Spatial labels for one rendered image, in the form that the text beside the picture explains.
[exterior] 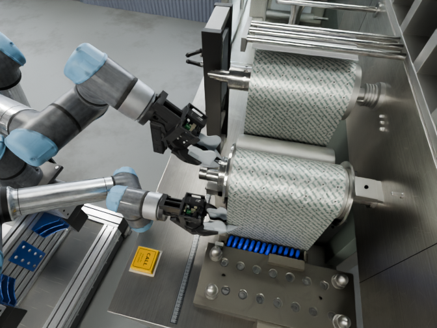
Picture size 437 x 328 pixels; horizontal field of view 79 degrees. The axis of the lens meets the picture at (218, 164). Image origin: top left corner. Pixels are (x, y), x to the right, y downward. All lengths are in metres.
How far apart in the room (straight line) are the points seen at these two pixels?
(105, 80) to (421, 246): 0.59
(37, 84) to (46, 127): 2.91
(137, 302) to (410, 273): 0.70
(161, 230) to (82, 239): 0.96
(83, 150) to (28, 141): 1.98
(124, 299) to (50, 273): 0.99
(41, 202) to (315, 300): 0.77
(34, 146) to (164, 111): 0.24
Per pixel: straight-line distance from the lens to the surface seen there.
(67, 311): 1.74
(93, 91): 0.55
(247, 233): 0.77
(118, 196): 0.77
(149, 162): 2.27
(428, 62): 0.67
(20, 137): 0.58
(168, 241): 0.94
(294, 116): 0.72
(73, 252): 1.85
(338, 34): 0.75
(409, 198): 0.58
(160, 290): 0.91
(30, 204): 0.89
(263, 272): 0.78
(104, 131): 2.64
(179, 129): 0.53
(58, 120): 0.59
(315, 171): 0.60
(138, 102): 0.53
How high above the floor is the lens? 1.78
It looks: 54 degrees down
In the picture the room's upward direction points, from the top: straight up
